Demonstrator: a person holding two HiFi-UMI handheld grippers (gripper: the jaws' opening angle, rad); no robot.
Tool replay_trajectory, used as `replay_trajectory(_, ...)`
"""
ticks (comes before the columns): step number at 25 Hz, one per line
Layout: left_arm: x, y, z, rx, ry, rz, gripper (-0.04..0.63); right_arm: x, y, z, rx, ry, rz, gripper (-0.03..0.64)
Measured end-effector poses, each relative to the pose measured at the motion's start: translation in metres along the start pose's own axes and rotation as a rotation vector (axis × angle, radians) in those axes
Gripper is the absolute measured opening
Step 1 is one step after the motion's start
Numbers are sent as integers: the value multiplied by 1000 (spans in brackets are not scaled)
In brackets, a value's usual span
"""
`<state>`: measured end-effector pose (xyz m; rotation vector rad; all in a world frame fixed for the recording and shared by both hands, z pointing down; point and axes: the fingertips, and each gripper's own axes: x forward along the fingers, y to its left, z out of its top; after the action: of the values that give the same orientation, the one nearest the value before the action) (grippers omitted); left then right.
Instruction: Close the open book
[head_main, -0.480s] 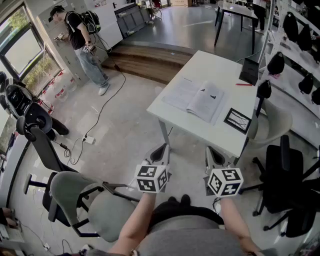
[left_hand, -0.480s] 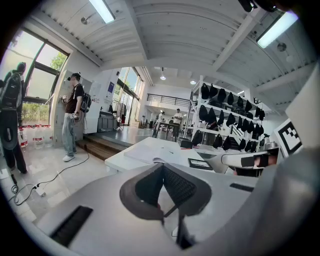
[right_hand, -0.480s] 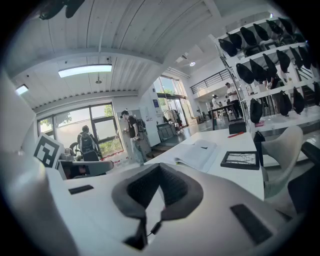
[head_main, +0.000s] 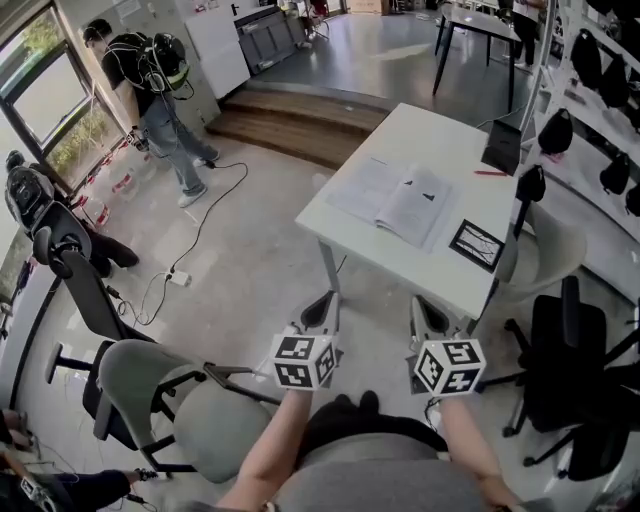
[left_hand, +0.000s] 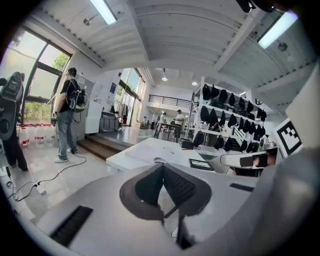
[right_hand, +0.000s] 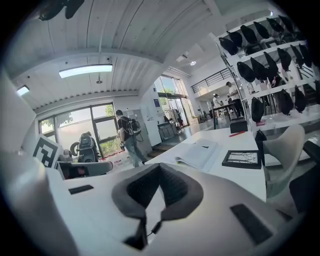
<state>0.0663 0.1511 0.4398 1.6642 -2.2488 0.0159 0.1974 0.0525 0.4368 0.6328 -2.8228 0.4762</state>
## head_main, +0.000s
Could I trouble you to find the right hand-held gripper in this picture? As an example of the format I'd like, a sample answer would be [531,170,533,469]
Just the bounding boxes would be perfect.
[409,294,489,399]

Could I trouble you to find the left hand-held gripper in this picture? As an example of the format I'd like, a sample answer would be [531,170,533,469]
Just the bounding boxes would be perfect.
[269,288,346,391]

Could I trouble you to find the white paperback book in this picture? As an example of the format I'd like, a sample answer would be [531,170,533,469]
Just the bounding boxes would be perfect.
[324,155,459,254]

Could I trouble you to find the person's right forearm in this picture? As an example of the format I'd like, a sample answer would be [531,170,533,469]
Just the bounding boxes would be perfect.
[437,394,526,512]

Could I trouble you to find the person's left forearm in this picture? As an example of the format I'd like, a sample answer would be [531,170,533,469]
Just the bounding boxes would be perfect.
[215,387,317,512]

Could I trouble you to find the person's black trousers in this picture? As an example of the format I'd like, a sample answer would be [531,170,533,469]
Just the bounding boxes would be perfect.
[299,399,449,466]

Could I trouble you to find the grey table leg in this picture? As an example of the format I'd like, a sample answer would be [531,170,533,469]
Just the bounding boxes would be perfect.
[317,238,344,306]

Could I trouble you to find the grey office chair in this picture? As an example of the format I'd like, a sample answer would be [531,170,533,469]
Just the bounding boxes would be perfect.
[97,338,281,485]

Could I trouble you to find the black framed picture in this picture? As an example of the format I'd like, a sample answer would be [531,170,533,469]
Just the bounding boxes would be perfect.
[448,218,505,274]

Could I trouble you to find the person's grey shirt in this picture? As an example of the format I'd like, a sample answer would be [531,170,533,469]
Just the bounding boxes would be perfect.
[272,432,501,512]

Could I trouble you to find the beige shell chair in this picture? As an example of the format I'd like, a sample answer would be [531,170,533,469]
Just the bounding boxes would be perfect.
[499,199,589,321]

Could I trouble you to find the black high-back office chair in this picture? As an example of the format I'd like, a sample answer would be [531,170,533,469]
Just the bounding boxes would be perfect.
[32,202,161,451]

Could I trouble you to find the black box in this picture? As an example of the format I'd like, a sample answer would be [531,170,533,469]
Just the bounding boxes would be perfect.
[480,118,525,177]

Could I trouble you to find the wooden step platform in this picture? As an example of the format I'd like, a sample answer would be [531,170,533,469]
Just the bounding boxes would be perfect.
[205,89,391,171]

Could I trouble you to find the group of red label bottles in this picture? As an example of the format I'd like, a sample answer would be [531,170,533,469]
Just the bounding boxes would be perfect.
[74,139,156,231]

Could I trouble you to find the group of black bags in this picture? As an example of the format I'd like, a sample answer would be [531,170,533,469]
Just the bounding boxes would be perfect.
[538,0,640,217]

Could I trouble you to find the white shelf rack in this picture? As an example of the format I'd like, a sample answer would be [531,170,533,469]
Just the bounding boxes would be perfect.
[519,0,640,166]

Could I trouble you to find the white cabinet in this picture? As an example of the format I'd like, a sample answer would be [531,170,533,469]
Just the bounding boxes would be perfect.
[184,4,251,99]

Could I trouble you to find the grey drawer cabinet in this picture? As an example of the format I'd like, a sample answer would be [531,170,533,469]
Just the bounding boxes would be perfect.
[234,9,309,76]

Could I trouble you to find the black table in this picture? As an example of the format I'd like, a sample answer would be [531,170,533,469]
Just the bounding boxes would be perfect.
[432,3,524,114]

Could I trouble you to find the window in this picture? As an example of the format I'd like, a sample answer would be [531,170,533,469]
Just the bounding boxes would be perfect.
[0,4,126,186]

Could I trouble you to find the black floor cable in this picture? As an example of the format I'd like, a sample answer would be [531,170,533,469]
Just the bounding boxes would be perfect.
[134,160,250,326]

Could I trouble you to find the white cable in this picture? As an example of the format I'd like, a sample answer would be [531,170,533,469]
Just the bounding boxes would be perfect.
[474,102,526,130]

